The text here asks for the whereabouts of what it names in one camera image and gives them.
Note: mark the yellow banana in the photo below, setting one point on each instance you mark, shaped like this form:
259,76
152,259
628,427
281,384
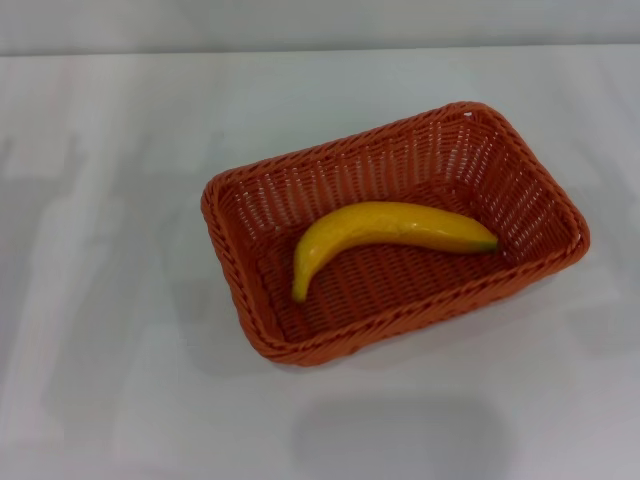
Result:
380,225

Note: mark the orange woven plastic basket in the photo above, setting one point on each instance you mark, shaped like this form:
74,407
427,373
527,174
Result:
400,300

